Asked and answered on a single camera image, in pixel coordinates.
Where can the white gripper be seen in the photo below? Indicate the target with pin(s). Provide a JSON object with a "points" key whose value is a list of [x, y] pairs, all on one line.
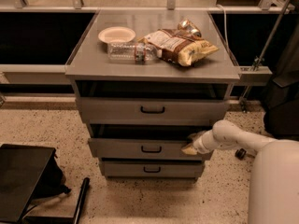
{"points": [[199, 145]]}

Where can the grey drawer cabinet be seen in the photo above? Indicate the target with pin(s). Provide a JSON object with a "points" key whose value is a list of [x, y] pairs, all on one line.
{"points": [[145, 89]]}

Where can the grey drawer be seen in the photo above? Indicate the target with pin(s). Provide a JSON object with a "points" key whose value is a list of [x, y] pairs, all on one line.
{"points": [[150, 111], [142, 149], [162, 169]]}

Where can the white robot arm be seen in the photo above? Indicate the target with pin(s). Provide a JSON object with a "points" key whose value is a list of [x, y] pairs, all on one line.
{"points": [[274, 178]]}

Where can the grey bottom drawer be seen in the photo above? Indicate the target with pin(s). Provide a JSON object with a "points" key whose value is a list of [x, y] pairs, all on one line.
{"points": [[162, 169]]}

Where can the metal railing frame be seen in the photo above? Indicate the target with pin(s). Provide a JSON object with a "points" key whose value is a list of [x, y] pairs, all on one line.
{"points": [[34, 73]]}

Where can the white paper bowl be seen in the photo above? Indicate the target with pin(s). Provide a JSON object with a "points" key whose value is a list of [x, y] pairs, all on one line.
{"points": [[116, 34]]}

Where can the shiny metal can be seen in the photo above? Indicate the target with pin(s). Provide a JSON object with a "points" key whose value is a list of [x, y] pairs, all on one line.
{"points": [[190, 27]]}

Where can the grey top drawer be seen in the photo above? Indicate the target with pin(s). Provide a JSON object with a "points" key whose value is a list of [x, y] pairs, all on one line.
{"points": [[150, 111]]}

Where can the black office chair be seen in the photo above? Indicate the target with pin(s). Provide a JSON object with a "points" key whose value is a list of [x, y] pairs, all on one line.
{"points": [[281, 98]]}

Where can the yellow brown chip bag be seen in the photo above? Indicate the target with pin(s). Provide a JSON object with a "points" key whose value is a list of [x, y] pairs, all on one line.
{"points": [[179, 46]]}

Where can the metal diagonal rod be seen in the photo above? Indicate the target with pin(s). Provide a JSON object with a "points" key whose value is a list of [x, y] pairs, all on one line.
{"points": [[248, 73]]}

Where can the clear plastic water bottle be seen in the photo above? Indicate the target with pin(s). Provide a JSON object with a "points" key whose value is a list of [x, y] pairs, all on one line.
{"points": [[133, 52]]}

